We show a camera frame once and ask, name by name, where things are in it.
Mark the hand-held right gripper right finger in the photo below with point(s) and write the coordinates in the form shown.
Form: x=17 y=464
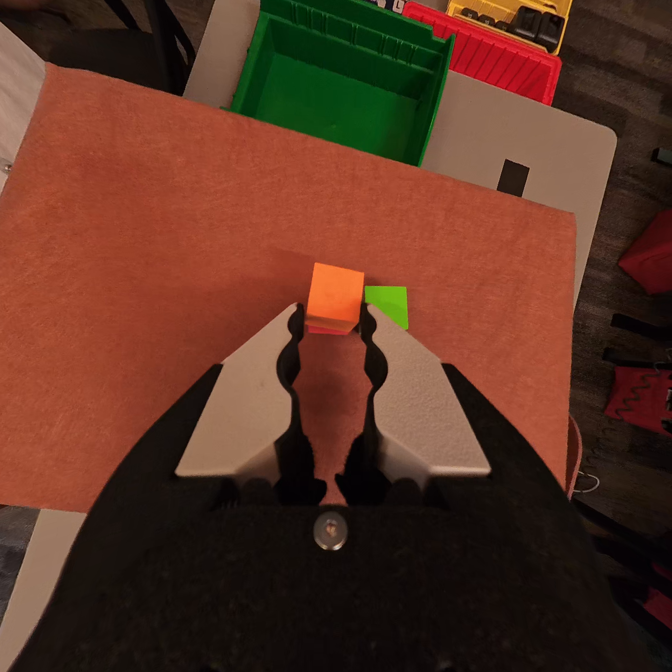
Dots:
x=430 y=420

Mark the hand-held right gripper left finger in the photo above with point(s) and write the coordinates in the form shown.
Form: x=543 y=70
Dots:
x=236 y=420

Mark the green wooden cube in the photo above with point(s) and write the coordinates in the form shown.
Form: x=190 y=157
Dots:
x=388 y=304

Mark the red wooden cube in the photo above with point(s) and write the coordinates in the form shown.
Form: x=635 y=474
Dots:
x=328 y=329

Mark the orange wooden cube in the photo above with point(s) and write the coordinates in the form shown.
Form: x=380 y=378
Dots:
x=336 y=291

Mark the green plastic bin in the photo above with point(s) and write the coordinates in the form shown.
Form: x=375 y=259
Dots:
x=341 y=89

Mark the light grey desk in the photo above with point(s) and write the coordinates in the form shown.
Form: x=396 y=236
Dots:
x=551 y=147

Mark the rust brown felt bag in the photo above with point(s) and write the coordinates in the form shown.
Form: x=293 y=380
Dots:
x=157 y=262

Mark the red bag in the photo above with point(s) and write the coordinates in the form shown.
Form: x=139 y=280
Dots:
x=651 y=254
x=638 y=399

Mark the red plastic bin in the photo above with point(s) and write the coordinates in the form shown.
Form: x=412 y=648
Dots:
x=498 y=68

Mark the yellow plastic bin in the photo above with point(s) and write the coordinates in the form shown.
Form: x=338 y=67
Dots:
x=504 y=15

